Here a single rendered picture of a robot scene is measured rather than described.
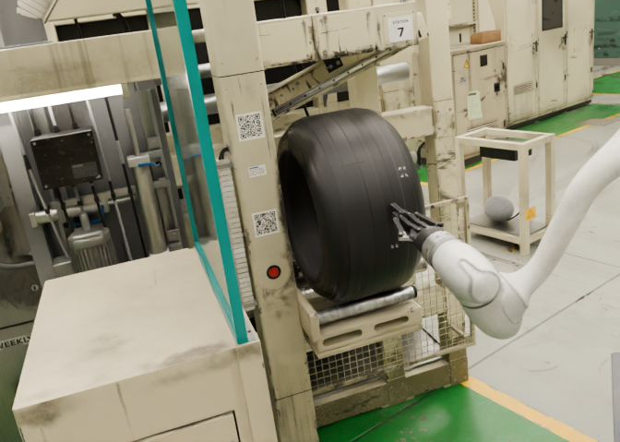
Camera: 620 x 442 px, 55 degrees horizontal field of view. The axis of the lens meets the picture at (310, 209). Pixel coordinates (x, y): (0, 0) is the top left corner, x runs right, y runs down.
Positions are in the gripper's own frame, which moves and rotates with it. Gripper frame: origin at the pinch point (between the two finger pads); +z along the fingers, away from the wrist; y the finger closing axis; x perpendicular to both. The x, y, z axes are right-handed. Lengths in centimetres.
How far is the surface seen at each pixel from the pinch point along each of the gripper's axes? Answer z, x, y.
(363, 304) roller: 12.4, 35.9, 6.5
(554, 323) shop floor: 85, 138, -136
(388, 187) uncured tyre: 6.3, -4.8, -0.5
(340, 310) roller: 12.5, 35.7, 13.9
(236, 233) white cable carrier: 24.9, 8.2, 40.2
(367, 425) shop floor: 55, 134, -10
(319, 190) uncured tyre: 11.9, -5.9, 17.8
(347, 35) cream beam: 57, -38, -11
